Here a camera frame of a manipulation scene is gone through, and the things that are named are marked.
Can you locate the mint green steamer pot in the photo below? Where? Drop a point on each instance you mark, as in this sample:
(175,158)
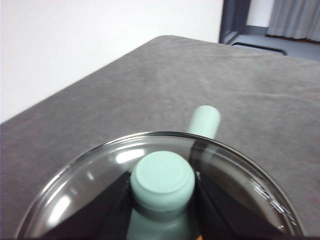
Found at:
(205,120)

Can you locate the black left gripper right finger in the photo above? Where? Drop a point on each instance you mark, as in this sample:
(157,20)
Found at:
(225,215)

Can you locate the grey curtain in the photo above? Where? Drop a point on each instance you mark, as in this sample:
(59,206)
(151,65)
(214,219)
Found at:
(295,17)

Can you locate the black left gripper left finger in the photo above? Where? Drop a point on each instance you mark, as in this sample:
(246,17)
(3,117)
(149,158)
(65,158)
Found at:
(105,215)

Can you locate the glass lid with green knob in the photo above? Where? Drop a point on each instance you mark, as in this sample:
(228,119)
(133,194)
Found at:
(162,175)

